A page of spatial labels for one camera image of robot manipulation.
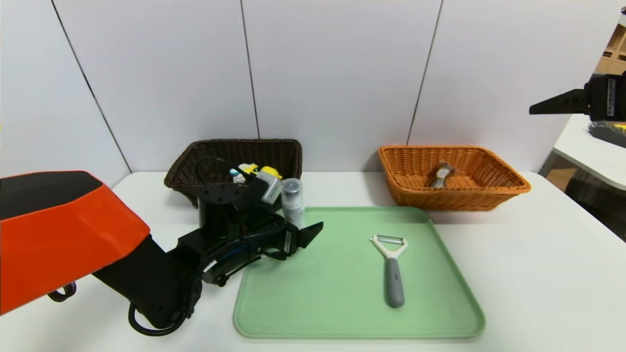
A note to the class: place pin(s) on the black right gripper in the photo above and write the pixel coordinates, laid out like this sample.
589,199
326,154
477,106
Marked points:
608,97

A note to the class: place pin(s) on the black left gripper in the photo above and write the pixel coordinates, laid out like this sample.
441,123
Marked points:
288,240

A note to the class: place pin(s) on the frosted clear plastic bottle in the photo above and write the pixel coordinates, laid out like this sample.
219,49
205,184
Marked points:
292,195

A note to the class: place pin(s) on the yellow duck toy car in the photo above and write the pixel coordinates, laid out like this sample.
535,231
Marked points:
269,172

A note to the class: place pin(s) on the chocolate candy pack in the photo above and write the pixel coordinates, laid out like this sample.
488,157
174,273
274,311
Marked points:
441,173

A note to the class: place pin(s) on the dark brown wicker basket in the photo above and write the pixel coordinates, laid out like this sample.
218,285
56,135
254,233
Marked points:
286,156

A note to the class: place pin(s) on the orange wicker basket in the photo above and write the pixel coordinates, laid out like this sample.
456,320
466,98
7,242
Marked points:
479,181

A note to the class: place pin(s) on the black bristle brush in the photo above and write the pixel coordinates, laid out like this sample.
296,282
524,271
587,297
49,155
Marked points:
609,137

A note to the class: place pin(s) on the white side table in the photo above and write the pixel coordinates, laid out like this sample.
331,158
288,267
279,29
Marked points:
582,156

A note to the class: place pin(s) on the wooden shelf unit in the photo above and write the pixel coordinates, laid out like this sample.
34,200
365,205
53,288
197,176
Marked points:
614,58

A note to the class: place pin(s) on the green plastic tray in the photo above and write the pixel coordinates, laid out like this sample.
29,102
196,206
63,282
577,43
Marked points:
342,293

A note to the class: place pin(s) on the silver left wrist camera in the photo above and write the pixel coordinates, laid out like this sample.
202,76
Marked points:
270,188

